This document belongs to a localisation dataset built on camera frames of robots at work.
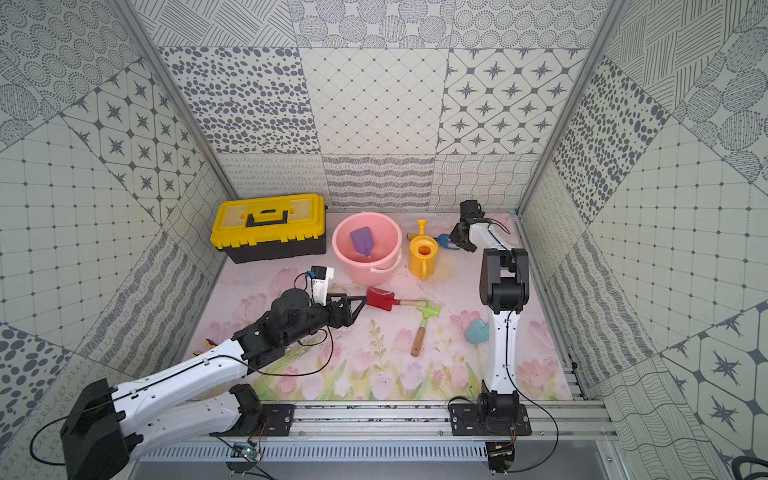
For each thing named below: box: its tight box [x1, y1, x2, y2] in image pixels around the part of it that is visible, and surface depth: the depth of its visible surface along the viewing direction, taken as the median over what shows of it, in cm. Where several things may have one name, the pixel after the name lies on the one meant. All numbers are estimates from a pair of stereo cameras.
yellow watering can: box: [409, 219, 438, 281], surface depth 97 cm
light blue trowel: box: [465, 318, 490, 353], surface depth 92 cm
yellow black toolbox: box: [210, 193, 328, 264], surface depth 97 cm
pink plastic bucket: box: [331, 212, 403, 287], surface depth 97 cm
